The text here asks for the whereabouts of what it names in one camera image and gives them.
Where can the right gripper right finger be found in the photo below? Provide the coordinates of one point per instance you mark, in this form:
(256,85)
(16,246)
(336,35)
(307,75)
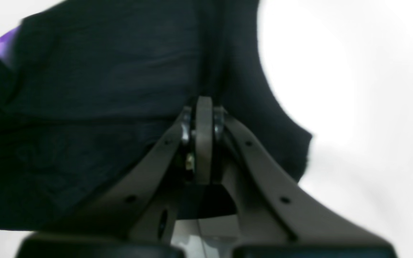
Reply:
(271,208)

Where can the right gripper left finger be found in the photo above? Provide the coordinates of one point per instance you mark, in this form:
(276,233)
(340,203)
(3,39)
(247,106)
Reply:
(143,205)

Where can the black T-shirt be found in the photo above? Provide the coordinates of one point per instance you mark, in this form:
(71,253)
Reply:
(87,87)

